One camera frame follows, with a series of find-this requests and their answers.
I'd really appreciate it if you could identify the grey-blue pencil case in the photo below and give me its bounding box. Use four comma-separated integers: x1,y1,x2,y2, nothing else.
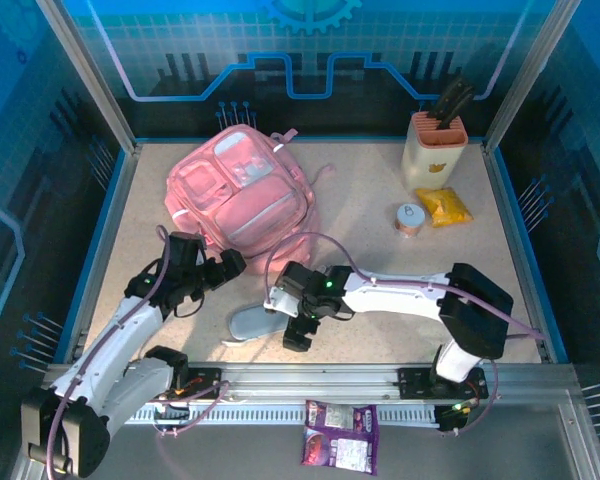
222,304,291,349

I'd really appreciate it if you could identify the pink backpack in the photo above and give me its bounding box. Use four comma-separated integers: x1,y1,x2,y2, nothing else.
163,124,336,276

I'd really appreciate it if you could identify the purple snack bag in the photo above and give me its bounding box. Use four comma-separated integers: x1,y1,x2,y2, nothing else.
301,399,381,476

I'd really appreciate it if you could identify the peach-labelled tin can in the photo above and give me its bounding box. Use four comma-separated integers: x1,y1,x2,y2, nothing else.
394,202,427,240

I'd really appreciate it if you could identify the yellow snack pouch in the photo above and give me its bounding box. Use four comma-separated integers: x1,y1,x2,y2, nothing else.
414,186,475,229

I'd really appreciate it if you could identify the cream knife block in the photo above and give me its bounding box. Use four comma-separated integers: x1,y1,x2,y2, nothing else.
399,110,469,194

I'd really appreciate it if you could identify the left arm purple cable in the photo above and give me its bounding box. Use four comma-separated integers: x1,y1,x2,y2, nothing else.
44,224,231,474

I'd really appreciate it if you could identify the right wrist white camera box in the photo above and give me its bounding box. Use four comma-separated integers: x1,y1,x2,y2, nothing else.
263,287,301,317

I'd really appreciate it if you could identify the aluminium front rail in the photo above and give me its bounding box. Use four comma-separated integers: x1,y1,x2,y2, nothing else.
44,362,581,407

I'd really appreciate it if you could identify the white slotted cable duct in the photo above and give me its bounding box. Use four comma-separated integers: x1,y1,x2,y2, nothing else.
129,403,439,427

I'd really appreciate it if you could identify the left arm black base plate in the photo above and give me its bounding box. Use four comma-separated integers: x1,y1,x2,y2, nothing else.
179,367,222,401

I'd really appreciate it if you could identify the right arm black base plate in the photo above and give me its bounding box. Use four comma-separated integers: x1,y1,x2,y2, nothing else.
397,366,490,401

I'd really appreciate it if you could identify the aluminium frame post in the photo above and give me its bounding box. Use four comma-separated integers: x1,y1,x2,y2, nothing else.
33,0,142,157
481,0,582,155

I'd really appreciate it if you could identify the black-handled knife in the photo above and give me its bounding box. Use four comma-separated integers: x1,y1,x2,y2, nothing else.
437,89,475,130
426,77,467,124

